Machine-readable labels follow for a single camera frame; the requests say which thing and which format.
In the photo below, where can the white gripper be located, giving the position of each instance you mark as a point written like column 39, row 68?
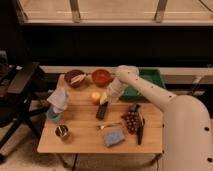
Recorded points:
column 113, row 92

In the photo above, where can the black eraser block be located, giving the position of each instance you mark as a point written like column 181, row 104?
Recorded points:
column 101, row 111

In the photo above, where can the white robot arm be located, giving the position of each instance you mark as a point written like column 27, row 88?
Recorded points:
column 187, row 133

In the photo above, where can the orange round fruit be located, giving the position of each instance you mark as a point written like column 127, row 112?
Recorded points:
column 95, row 98

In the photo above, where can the red bowl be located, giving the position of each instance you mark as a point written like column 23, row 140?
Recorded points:
column 101, row 77

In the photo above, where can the metal fork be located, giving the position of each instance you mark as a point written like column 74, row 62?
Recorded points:
column 101, row 127

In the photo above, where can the banana in bowl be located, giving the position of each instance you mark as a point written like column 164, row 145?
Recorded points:
column 78, row 78

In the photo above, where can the wooden folding table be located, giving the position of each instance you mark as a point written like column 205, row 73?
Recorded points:
column 80, row 118

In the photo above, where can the bunch of dark grapes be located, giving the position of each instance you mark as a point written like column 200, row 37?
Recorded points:
column 132, row 121

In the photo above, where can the blue sponge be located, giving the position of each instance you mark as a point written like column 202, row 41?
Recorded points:
column 114, row 137

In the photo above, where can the dark maroon bowl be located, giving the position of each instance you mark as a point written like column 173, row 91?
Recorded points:
column 69, row 75

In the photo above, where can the black knife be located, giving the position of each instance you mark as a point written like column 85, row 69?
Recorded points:
column 135, row 108

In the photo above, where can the blue cup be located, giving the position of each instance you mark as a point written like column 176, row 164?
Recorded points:
column 51, row 115

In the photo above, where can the green plastic tray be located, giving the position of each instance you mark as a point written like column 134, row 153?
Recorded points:
column 151, row 75

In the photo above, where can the black office chair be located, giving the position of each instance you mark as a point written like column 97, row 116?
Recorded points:
column 18, row 88

